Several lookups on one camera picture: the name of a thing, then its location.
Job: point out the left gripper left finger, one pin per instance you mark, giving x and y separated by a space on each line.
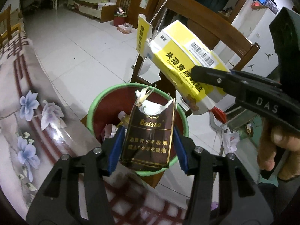
74 190

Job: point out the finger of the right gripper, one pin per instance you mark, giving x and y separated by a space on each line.
233 82

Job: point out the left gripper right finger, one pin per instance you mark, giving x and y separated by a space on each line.
223 191

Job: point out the yellow medicine box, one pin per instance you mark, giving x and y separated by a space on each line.
175 51

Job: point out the brown cigarette pack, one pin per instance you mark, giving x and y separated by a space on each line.
148 141

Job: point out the clear plastic bottle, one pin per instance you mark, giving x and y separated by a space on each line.
124 118

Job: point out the red green trash bin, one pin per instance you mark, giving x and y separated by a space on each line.
107 105

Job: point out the person's right hand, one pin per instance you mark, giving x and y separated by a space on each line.
273 138

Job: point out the white refrigerator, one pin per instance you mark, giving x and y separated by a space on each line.
254 25

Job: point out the carved wooden chair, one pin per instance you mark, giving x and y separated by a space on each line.
210 28

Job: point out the cardboard tissue box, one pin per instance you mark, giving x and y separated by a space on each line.
125 28

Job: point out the small red floor bin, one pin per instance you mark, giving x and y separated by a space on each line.
119 17

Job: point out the low tv cabinet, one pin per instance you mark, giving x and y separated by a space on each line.
103 11

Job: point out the far wooden chair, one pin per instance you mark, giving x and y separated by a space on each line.
10 24

